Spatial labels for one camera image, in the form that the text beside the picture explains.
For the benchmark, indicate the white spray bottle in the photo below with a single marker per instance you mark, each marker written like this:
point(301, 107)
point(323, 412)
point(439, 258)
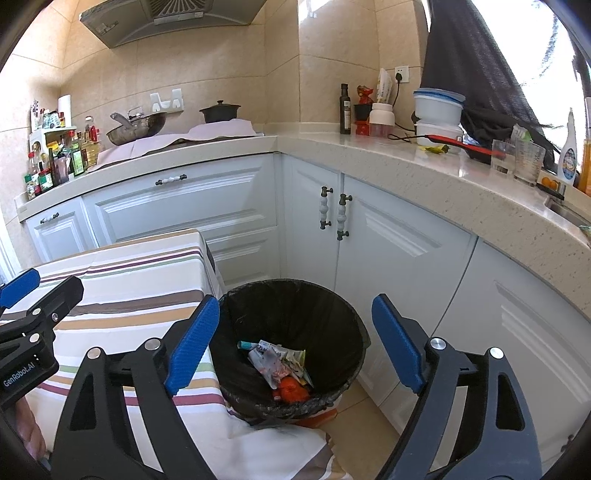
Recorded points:
point(569, 157)

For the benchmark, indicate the black jar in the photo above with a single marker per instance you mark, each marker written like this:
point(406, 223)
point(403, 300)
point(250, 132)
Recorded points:
point(362, 113)

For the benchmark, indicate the red packet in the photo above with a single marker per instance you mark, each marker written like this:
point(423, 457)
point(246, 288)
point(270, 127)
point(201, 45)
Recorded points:
point(365, 94)

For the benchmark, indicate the dark hanging cloth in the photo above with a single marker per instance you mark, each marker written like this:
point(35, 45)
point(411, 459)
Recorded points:
point(475, 60)

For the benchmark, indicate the paper towel roll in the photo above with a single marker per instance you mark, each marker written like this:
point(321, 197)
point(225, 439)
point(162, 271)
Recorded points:
point(64, 110)

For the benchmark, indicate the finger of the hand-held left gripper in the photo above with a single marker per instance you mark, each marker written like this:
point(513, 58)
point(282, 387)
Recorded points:
point(21, 282)
point(60, 295)

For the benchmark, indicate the striped tablecloth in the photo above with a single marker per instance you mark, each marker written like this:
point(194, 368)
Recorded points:
point(129, 286)

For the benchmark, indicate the glass measuring cup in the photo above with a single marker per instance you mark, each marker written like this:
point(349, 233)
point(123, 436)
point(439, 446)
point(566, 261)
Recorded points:
point(527, 161)

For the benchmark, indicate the orange plastic bag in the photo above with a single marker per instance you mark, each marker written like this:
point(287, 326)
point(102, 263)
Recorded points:
point(293, 391)

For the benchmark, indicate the white bowl blue lid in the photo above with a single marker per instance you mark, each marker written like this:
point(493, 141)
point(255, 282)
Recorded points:
point(438, 106)

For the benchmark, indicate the pale stove cover cloth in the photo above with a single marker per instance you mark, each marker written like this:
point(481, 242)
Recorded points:
point(221, 129)
point(147, 147)

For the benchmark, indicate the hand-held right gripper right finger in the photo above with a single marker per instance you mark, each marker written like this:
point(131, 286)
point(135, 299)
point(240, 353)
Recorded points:
point(397, 346)

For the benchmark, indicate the beige stone countertop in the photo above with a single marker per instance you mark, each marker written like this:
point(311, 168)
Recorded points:
point(369, 161)

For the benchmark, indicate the white wall outlet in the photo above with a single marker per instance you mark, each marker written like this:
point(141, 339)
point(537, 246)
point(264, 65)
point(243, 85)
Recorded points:
point(401, 74)

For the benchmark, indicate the white container clear lid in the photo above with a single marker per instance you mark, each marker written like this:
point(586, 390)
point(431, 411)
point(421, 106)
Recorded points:
point(438, 131)

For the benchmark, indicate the white kitchen cabinet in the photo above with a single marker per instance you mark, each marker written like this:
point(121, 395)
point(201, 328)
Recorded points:
point(406, 258)

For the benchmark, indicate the white yellow packet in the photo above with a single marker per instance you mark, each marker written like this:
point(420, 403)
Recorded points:
point(298, 362)

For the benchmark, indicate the steel sink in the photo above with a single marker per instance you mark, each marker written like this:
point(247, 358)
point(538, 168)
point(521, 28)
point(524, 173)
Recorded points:
point(570, 212)

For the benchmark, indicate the yellow detergent bottle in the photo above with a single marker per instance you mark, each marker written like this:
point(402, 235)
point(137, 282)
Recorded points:
point(586, 157)

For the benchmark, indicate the steel wok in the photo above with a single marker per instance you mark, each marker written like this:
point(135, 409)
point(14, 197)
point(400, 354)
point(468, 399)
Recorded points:
point(138, 129)

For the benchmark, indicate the black lidded pot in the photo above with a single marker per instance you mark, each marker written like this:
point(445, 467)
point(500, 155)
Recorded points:
point(220, 113)

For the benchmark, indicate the person's left hand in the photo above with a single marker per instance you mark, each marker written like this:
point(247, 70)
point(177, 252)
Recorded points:
point(30, 429)

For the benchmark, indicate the white spice rack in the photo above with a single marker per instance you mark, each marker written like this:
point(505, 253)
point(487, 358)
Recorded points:
point(39, 138)

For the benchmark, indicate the white wall hook rack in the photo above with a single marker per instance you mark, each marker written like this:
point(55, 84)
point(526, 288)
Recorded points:
point(166, 104)

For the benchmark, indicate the dark glass oil bottle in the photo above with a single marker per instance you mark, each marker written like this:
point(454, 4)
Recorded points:
point(345, 115)

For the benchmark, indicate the white lidded jar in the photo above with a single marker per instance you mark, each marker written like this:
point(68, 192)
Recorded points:
point(383, 115)

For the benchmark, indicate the teal and white tube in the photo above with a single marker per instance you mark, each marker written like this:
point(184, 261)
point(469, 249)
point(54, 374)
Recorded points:
point(247, 345)

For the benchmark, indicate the clear orange-dotted wrapper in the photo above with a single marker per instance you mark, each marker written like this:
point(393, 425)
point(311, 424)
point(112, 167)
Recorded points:
point(274, 369)

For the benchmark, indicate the green vegetable scrap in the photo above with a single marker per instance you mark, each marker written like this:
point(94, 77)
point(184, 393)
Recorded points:
point(436, 148)

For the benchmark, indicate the white standing packet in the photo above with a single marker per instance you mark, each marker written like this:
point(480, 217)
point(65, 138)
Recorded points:
point(384, 85)

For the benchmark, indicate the red and black spatula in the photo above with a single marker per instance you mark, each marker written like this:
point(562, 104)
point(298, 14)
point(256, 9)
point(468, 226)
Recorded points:
point(461, 145)

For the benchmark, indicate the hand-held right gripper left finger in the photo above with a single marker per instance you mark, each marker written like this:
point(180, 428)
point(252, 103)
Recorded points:
point(194, 346)

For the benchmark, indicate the yellow cooking oil bottle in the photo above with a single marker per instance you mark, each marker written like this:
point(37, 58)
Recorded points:
point(92, 152)

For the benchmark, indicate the white flower-print wrapper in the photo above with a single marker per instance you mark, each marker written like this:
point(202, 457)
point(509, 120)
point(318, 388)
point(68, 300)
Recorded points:
point(262, 353)

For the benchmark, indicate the group of condiment bottles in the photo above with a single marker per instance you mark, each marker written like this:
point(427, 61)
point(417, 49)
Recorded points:
point(46, 177)

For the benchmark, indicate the black round stool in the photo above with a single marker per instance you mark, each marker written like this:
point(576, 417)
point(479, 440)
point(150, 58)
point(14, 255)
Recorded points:
point(295, 314)

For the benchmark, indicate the clear drinking glass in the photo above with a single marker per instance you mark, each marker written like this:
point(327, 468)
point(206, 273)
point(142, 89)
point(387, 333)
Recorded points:
point(502, 157)

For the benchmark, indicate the bright window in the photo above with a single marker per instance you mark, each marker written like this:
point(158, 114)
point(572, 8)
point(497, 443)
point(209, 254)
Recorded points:
point(554, 55)

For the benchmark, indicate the steel range hood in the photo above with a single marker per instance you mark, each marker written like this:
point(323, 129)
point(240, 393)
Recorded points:
point(138, 23)

